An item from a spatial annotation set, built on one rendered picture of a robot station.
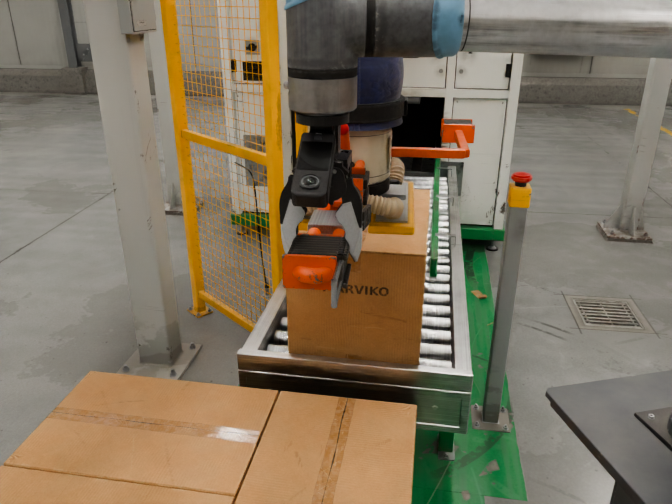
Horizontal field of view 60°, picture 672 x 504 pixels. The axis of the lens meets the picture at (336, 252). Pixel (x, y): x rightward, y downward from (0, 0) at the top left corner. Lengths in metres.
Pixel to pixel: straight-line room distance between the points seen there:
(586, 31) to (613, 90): 9.71
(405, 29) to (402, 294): 1.04
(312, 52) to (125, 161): 1.85
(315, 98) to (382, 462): 1.01
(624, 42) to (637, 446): 0.81
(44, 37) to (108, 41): 9.75
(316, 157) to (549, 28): 0.39
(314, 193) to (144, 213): 1.90
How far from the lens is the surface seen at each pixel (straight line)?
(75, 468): 1.64
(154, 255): 2.62
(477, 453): 2.41
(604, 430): 1.42
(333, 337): 1.77
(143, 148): 2.48
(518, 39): 0.92
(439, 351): 1.95
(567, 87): 10.46
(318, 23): 0.74
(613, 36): 0.97
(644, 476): 1.34
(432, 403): 1.80
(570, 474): 2.43
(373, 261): 1.63
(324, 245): 0.82
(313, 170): 0.73
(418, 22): 0.75
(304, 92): 0.75
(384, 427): 1.63
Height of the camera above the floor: 1.59
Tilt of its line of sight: 24 degrees down
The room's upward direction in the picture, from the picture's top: straight up
